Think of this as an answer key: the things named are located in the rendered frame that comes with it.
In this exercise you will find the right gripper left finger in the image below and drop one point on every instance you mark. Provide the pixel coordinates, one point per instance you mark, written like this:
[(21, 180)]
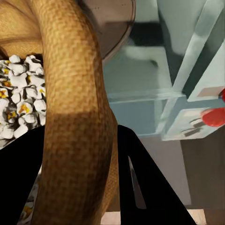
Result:
[(20, 163)]

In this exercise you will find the popcorn bag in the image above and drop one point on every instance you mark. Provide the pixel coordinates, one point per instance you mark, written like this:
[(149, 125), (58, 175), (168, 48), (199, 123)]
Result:
[(80, 169)]

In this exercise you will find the microwave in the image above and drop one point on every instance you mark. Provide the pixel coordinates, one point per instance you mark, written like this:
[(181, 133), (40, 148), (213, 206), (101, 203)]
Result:
[(160, 48)]

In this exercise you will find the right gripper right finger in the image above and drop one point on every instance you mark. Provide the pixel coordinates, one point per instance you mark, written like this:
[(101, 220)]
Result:
[(163, 205)]

